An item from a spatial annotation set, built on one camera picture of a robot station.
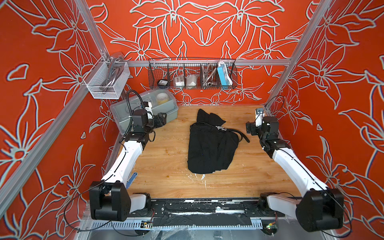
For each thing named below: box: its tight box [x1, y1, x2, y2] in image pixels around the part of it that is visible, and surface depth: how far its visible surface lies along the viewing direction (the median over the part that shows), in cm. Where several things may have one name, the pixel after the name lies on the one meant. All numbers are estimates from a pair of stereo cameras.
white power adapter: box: [174, 75, 185, 87], surface depth 93 cm
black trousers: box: [187, 109, 239, 174], surface depth 91 cm
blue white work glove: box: [126, 171, 138, 190], surface depth 85 cm
